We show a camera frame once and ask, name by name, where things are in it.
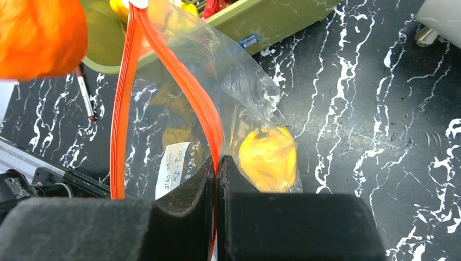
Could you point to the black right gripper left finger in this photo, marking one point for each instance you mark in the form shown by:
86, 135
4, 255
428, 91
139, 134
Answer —
175, 227

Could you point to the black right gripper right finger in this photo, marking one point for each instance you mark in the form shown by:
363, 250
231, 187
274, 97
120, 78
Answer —
253, 225

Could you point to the yellow toy bell pepper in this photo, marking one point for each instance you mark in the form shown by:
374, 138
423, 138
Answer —
269, 160

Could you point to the clear zip bag orange zipper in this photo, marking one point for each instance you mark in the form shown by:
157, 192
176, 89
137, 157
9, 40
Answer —
186, 93

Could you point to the orange toy fruit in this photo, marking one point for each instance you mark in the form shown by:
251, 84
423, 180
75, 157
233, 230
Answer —
42, 38

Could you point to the red white marker pen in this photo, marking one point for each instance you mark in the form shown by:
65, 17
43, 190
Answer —
85, 95

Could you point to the olive green plastic bin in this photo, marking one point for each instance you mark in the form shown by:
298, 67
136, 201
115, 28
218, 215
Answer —
255, 25

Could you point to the yellow toy pepper small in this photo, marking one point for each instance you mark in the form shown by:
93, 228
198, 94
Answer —
120, 9

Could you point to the white cylindrical appliance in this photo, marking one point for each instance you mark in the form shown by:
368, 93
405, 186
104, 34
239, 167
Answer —
443, 16

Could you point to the black motor base mount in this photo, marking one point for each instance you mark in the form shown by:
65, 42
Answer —
46, 183

